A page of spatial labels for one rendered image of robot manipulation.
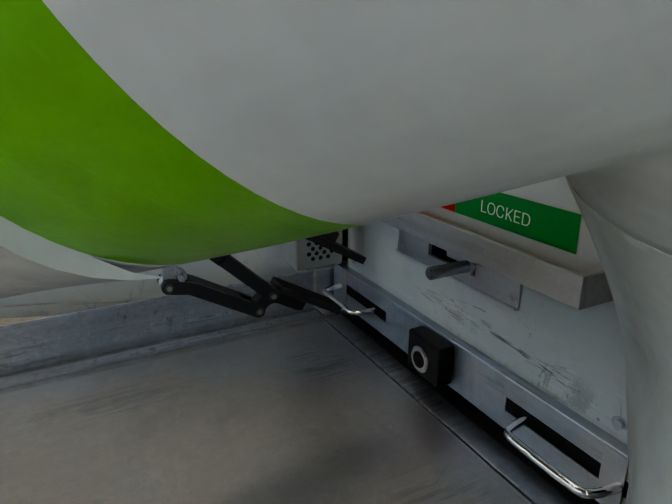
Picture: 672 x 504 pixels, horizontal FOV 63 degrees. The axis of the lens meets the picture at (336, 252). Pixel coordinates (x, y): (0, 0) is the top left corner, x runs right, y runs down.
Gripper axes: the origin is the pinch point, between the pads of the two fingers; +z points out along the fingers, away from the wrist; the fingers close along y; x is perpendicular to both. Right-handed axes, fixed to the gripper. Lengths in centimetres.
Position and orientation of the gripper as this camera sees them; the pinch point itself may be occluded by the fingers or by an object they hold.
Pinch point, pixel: (321, 271)
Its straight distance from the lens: 53.8
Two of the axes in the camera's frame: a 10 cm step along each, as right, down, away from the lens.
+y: -4.4, 9.0, 0.6
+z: 7.7, 3.4, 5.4
